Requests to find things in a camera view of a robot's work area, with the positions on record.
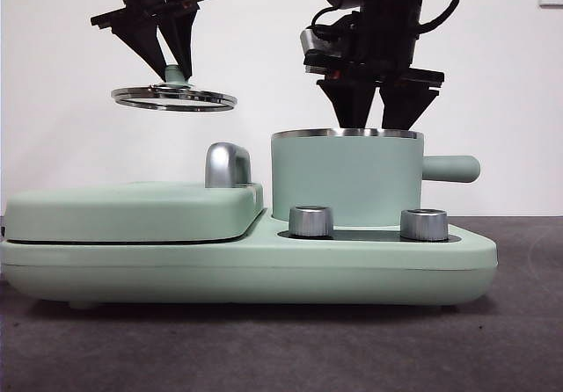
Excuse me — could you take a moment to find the glass lid with green knob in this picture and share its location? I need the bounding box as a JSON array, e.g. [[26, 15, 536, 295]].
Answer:
[[110, 64, 238, 113]]

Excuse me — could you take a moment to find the silver control knob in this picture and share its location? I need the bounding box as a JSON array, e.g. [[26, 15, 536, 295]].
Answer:
[[288, 206, 334, 238], [398, 208, 449, 241]]

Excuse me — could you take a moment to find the green breakfast machine base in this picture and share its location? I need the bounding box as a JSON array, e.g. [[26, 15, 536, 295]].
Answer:
[[0, 207, 498, 312]]

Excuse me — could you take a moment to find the green pot with side handle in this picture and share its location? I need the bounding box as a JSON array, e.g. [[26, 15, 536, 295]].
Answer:
[[270, 127, 481, 229]]

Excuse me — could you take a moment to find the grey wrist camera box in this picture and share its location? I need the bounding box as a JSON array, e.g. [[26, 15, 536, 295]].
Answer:
[[300, 26, 360, 67]]

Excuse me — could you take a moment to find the green griddle lid silver handle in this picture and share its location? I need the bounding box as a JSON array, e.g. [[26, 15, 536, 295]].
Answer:
[[4, 142, 265, 244]]

